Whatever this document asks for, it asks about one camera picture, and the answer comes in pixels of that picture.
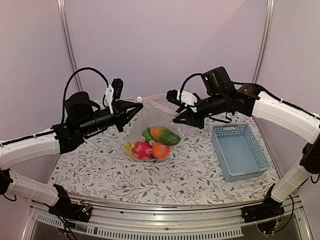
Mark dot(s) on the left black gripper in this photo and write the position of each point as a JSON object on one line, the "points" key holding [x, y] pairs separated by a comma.
{"points": [[121, 115]]}

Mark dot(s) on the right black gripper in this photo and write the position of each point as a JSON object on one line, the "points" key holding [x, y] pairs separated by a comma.
{"points": [[193, 120]]}

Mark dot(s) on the green toy bell pepper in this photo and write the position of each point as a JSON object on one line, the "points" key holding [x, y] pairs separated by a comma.
{"points": [[147, 135]]}

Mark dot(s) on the green orange toy mango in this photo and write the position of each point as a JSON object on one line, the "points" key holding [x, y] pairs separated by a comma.
{"points": [[165, 136]]}

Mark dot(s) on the yellow toy bananas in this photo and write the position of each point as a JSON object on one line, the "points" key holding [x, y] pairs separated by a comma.
{"points": [[129, 148]]}

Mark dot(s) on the clear zip top bag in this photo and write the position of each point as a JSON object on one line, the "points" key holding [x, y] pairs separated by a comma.
{"points": [[154, 113]]}

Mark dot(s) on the red toy apple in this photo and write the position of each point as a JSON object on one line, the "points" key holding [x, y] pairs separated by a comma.
{"points": [[142, 150]]}

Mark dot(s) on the orange toy orange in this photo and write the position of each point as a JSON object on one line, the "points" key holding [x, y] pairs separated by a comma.
{"points": [[160, 151]]}

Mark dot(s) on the light blue plastic basket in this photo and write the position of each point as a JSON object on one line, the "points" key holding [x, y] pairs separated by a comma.
{"points": [[239, 152]]}

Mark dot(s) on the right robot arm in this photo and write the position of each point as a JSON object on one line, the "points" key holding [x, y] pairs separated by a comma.
{"points": [[253, 100]]}

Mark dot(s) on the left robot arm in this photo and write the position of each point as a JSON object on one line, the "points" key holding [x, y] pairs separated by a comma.
{"points": [[85, 119]]}

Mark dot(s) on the floral tablecloth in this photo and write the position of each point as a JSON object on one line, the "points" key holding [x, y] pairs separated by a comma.
{"points": [[190, 176]]}

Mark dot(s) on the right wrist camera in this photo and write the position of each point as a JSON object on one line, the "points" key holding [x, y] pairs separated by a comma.
{"points": [[181, 98]]}

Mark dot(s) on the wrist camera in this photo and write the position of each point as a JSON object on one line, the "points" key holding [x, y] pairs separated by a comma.
{"points": [[112, 93], [181, 98]]}

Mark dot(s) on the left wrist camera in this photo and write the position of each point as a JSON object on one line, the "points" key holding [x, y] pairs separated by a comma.
{"points": [[112, 93]]}

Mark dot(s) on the left aluminium post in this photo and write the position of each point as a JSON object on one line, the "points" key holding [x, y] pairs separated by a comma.
{"points": [[66, 34]]}

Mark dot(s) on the aluminium front rail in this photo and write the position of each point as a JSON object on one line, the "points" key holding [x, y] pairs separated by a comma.
{"points": [[116, 220]]}

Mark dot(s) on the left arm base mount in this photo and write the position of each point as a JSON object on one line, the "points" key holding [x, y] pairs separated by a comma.
{"points": [[65, 208]]}

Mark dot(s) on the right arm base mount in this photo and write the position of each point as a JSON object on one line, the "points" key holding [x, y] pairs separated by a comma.
{"points": [[269, 212]]}

